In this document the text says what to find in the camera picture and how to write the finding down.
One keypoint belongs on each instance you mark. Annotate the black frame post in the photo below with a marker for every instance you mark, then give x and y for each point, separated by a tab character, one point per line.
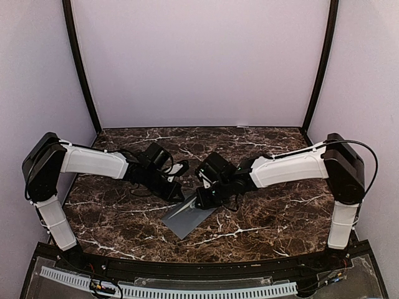
79	65
323	62

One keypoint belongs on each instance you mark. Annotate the beige ornate letter paper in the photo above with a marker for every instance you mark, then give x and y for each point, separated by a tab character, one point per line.
189	204

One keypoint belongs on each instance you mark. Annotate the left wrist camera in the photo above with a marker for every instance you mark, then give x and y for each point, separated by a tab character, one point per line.
177	170

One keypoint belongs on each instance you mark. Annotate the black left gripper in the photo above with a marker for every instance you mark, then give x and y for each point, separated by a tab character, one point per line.
176	187

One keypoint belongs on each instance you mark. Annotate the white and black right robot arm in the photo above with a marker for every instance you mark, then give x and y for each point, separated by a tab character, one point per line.
334	160

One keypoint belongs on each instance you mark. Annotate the right black frame post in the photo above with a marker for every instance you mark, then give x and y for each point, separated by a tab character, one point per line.
323	62

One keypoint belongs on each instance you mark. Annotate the left black frame post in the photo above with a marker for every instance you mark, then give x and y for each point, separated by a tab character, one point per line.
79	65

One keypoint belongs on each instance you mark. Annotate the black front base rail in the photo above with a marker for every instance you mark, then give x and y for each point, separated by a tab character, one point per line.
300	268

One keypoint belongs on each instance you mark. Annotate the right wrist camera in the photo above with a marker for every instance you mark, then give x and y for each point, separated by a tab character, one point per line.
214	169

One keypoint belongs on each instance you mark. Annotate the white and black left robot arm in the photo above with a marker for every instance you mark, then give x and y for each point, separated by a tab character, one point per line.
52	157

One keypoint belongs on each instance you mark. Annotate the grey paper envelope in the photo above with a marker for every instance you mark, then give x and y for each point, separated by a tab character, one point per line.
185	222

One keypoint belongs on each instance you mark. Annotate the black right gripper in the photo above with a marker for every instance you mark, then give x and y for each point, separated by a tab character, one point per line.
204	203

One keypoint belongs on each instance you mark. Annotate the white slotted cable duct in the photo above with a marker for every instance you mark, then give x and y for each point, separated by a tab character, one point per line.
162	288

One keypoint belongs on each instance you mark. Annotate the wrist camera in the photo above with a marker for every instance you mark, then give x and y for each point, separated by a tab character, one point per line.
177	170
214	169

